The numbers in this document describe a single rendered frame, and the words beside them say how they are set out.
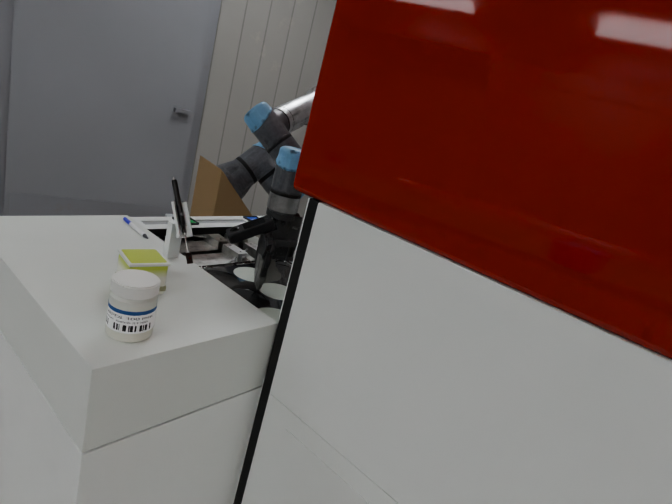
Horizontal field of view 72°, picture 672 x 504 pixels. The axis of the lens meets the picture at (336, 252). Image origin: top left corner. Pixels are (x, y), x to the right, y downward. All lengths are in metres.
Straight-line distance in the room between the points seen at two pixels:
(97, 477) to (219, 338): 0.27
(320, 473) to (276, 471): 0.12
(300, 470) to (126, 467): 0.31
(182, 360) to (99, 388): 0.13
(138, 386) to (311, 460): 0.35
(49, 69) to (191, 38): 0.99
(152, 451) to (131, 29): 3.32
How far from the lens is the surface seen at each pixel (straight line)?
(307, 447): 0.95
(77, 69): 3.85
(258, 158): 1.79
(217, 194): 1.71
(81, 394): 0.79
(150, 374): 0.80
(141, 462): 0.91
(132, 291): 0.75
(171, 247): 1.12
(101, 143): 3.93
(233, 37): 4.15
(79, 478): 0.86
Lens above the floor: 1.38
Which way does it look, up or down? 17 degrees down
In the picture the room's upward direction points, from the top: 15 degrees clockwise
